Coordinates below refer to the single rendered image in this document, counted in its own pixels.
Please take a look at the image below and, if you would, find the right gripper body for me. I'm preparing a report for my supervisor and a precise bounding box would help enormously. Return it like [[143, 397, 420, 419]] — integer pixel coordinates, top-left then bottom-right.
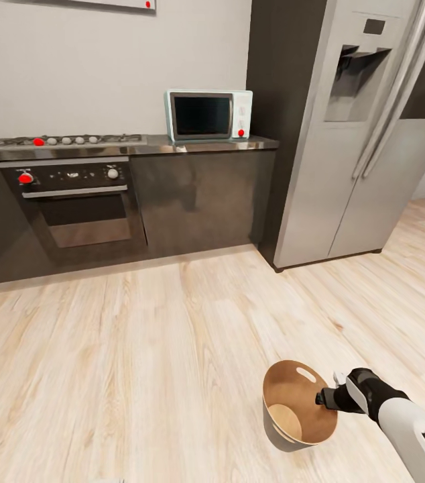
[[322, 386, 365, 415]]

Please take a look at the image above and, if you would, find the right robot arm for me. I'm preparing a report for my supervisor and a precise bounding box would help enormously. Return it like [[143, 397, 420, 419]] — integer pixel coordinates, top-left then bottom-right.
[[315, 370, 425, 483]]

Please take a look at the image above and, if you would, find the trash can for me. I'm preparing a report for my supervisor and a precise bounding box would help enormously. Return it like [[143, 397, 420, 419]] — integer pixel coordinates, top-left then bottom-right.
[[262, 360, 339, 452]]

